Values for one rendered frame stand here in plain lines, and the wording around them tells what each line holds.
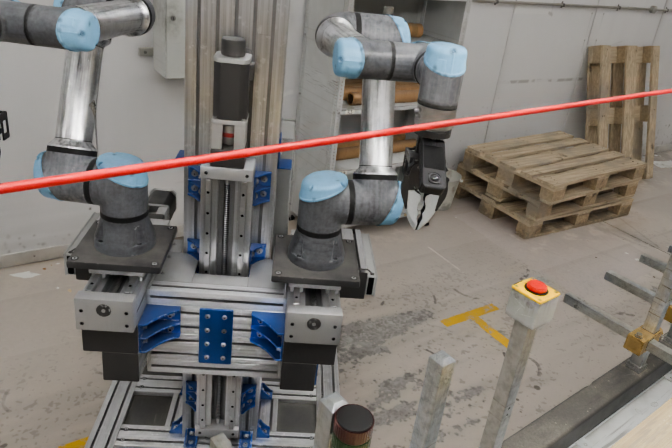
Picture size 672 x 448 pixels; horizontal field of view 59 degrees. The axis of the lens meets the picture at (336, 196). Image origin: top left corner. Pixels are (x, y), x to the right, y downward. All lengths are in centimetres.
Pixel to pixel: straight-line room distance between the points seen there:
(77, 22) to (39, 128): 218
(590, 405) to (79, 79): 161
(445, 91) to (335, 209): 51
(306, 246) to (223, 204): 26
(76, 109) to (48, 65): 170
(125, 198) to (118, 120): 192
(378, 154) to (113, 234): 68
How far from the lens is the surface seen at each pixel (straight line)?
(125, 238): 157
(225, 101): 149
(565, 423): 182
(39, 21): 124
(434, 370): 114
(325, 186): 146
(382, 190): 150
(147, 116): 346
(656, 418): 164
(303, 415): 233
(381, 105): 153
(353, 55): 115
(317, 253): 152
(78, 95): 159
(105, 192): 153
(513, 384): 140
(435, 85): 110
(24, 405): 278
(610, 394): 199
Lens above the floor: 184
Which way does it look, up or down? 24 degrees down
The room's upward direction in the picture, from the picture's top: 7 degrees clockwise
